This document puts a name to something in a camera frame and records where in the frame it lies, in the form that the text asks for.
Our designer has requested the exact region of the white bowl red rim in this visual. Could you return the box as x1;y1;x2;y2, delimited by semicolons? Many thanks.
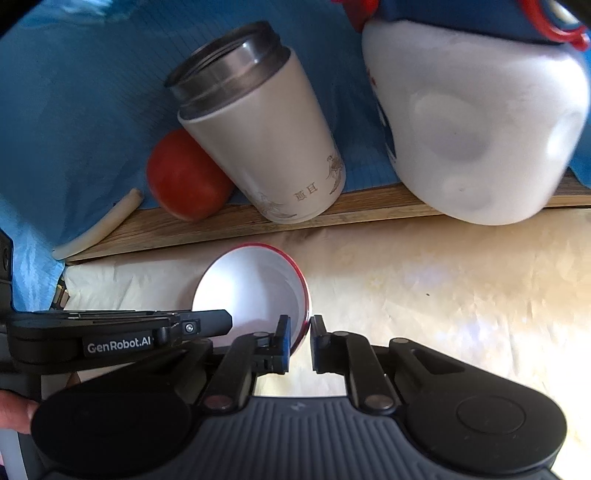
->
192;243;311;352

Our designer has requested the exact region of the person's left hand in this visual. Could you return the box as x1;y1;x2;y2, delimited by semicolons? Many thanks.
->
0;390;39;435

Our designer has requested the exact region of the wooden board shelf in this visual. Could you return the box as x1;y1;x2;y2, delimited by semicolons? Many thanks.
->
64;168;591;265

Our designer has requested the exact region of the red tomato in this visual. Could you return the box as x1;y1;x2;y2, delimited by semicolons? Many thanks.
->
146;129;235;222

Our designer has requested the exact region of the cream table cloth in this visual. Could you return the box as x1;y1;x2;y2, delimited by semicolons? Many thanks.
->
0;216;591;480

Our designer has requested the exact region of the white steel thermos jar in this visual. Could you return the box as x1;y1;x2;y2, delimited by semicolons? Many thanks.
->
164;21;346;225

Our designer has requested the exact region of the blue cloth backdrop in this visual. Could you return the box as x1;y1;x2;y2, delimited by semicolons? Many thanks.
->
0;0;591;315

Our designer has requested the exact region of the white bottle blue cap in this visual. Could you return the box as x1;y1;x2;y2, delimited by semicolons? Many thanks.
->
342;1;590;226

